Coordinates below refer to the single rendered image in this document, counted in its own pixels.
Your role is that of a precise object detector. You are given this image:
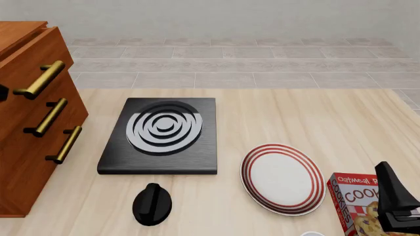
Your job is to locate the flat black stove plate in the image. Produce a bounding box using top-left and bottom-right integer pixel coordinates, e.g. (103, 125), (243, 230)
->
(96, 97), (219, 176)

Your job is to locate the medium wooden drawer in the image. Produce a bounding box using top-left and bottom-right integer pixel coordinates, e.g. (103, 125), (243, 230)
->
(0, 69), (82, 174)

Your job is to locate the low wooden drawer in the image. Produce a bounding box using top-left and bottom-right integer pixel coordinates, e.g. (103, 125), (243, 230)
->
(0, 94), (89, 217)

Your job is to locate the red oatmeal cookies box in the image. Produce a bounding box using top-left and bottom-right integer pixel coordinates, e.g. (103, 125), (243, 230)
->
(326, 172), (394, 236)

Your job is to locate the round black stove knob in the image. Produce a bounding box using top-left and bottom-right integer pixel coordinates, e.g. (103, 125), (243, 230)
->
(132, 182), (173, 226)

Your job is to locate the long brass drawer handle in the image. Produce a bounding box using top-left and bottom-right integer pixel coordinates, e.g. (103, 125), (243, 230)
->
(12, 60), (66, 100)

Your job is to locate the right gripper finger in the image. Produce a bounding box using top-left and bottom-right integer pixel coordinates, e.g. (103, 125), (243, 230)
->
(375, 161), (420, 214)

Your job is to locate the wooden cabinet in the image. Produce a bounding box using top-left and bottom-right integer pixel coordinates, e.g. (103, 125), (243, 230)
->
(0, 21), (89, 218)

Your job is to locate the medium brass drawer handle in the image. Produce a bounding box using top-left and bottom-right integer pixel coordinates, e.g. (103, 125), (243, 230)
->
(23, 97), (69, 138)

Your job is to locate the short brass drawer handle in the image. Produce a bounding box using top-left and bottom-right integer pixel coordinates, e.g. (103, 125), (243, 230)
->
(45, 125), (83, 165)

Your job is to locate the large wooden drawer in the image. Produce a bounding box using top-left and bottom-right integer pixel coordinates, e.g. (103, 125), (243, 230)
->
(0, 26), (75, 127)

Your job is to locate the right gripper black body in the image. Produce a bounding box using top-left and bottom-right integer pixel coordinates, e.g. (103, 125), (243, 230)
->
(377, 205), (420, 233)

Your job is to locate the white plate with red rings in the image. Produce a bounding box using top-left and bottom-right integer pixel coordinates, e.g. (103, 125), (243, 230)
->
(240, 143), (327, 217)

